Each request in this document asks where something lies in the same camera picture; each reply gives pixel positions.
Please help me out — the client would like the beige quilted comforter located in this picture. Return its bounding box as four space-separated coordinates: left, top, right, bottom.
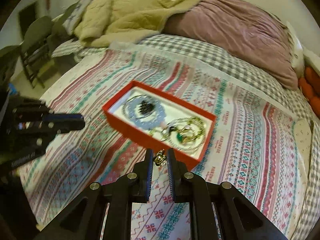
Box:
73 0 209 49

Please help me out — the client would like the white plush toy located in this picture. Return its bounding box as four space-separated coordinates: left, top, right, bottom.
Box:
286 21 305 78

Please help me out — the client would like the mauve pillow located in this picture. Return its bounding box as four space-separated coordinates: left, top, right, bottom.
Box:
163 0 298 90

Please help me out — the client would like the black hair claw clip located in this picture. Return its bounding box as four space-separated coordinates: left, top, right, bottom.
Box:
139 100 155 115

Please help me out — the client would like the red orange plush toy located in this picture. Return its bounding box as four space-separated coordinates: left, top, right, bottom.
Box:
298 66 320 118

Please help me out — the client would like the red jewelry box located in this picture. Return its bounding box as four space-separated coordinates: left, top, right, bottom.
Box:
103 81 216 170

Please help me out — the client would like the gold hoop charm earring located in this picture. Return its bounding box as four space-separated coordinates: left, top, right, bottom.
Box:
153 149 167 166

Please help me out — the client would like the patterned knit blanket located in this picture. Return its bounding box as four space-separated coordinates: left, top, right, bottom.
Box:
19 41 316 240

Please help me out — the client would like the green bead gold necklace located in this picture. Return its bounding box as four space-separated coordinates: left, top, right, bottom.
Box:
161 116 208 153

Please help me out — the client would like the pale blue bead bracelet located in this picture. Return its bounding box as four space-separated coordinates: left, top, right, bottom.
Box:
123 94 167 131

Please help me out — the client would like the dark folding chair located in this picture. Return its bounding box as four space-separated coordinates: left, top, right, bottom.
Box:
20 16 54 88

